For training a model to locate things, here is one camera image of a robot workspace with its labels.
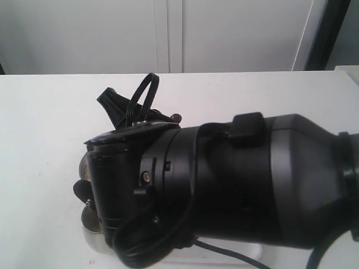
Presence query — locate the white plastic tray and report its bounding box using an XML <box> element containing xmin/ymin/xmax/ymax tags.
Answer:
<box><xmin>157</xmin><ymin>235</ymin><xmax>265</xmax><ymax>266</ymax></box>

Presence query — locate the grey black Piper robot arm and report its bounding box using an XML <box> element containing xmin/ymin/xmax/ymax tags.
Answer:
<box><xmin>86</xmin><ymin>88</ymin><xmax>358</xmax><ymax>248</ymax></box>

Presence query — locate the small steel cup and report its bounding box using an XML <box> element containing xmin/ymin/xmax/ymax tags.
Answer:
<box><xmin>80</xmin><ymin>200</ymin><xmax>114</xmax><ymax>256</ymax></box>

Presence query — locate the brown wooden spoon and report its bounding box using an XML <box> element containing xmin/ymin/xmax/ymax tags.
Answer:
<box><xmin>170</xmin><ymin>113</ymin><xmax>182</xmax><ymax>124</ymax></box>

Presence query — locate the black cable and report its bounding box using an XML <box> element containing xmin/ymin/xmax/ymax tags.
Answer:
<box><xmin>112</xmin><ymin>72</ymin><xmax>359</xmax><ymax>269</ymax></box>

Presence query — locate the black vertical post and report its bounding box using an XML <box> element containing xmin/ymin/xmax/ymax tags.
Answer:
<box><xmin>304</xmin><ymin>0</ymin><xmax>351</xmax><ymax>71</ymax></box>

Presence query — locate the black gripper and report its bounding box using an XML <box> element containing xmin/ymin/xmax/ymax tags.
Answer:
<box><xmin>97</xmin><ymin>87</ymin><xmax>173</xmax><ymax>129</ymax></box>

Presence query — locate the steel bowl with rice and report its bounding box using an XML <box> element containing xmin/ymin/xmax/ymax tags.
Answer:
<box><xmin>79</xmin><ymin>154</ymin><xmax>91</xmax><ymax>182</ymax></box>

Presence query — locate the white cabinet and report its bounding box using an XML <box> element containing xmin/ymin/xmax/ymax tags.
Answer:
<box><xmin>1</xmin><ymin>1</ymin><xmax>325</xmax><ymax>74</ymax></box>

